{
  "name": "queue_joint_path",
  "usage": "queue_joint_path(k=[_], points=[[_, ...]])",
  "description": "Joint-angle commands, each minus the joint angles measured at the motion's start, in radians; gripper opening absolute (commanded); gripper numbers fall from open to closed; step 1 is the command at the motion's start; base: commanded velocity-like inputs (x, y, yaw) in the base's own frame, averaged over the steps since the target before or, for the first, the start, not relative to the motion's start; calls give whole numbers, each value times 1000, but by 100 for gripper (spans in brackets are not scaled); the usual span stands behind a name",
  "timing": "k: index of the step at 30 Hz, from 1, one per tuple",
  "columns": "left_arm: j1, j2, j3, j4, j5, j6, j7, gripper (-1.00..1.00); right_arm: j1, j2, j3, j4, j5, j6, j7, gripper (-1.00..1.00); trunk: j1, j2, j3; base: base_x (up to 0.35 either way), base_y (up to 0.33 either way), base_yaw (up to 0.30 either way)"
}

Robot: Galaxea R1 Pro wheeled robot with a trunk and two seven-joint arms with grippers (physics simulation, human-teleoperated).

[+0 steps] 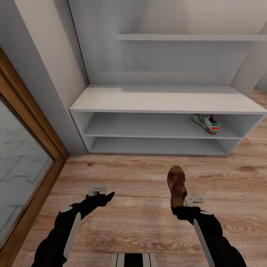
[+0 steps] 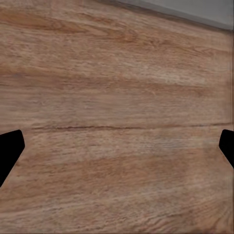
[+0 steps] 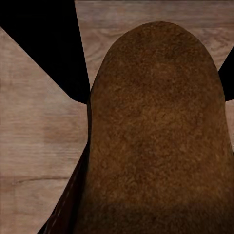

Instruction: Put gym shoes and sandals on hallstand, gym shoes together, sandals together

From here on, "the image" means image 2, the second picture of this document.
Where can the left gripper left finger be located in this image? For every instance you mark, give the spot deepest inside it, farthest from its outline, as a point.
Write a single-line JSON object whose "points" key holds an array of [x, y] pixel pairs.
{"points": [[11, 146]]}

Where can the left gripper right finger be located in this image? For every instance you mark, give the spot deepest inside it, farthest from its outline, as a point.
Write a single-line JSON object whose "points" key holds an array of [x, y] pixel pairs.
{"points": [[226, 144]]}

